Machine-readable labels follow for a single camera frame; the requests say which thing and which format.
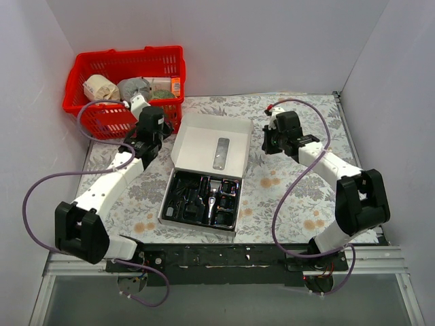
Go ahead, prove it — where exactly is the grey wrapped roll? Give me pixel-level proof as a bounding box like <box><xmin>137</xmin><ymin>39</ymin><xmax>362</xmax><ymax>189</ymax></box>
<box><xmin>117</xmin><ymin>77</ymin><xmax>151</xmax><ymax>102</ymax></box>

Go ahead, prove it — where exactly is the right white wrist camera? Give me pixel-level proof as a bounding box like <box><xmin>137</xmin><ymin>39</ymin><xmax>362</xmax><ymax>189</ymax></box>
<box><xmin>268</xmin><ymin>107</ymin><xmax>285</xmax><ymax>130</ymax></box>

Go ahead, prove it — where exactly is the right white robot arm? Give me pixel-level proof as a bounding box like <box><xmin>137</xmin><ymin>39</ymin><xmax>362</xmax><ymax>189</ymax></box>
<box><xmin>262</xmin><ymin>107</ymin><xmax>390</xmax><ymax>270</ymax></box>

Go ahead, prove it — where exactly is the white flat box in basket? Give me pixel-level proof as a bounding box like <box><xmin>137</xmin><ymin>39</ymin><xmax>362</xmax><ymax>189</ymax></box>
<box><xmin>144</xmin><ymin>77</ymin><xmax>171</xmax><ymax>91</ymax></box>

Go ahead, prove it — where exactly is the red plastic shopping basket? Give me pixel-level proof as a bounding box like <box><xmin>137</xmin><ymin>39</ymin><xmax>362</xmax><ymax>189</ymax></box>
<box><xmin>63</xmin><ymin>46</ymin><xmax>186</xmax><ymax>140</ymax></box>

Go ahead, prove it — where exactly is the beige paper-wrapped roll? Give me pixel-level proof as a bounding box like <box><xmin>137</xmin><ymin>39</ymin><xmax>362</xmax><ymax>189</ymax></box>
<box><xmin>83</xmin><ymin>74</ymin><xmax>120</xmax><ymax>101</ymax></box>

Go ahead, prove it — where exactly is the black silver hair clipper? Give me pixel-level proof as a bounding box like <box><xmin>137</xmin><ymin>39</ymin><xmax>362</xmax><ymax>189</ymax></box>
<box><xmin>207</xmin><ymin>179</ymin><xmax>221</xmax><ymax>225</ymax></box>

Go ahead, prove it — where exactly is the orange small box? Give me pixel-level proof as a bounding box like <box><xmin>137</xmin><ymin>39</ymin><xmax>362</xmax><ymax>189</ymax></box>
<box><xmin>171</xmin><ymin>77</ymin><xmax>181</xmax><ymax>98</ymax></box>

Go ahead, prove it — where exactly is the green broccoli-like item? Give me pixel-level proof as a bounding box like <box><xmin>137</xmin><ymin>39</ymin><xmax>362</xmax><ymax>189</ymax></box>
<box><xmin>151</xmin><ymin>89</ymin><xmax>176</xmax><ymax>100</ymax></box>

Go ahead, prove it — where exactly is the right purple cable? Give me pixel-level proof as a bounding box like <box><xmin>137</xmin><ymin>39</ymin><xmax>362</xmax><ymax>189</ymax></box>
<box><xmin>264</xmin><ymin>98</ymin><xmax>357</xmax><ymax>297</ymax></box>

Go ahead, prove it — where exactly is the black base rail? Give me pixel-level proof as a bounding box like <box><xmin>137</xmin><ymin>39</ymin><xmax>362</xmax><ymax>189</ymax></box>
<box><xmin>101</xmin><ymin>242</ymin><xmax>354</xmax><ymax>288</ymax></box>

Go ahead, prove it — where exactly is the white hair clipper box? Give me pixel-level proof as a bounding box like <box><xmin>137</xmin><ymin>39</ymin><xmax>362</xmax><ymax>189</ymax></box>
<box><xmin>158</xmin><ymin>113</ymin><xmax>254</xmax><ymax>238</ymax></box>

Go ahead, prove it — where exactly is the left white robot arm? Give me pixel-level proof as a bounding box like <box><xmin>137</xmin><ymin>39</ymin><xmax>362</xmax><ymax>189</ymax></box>
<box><xmin>54</xmin><ymin>106</ymin><xmax>172</xmax><ymax>272</ymax></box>

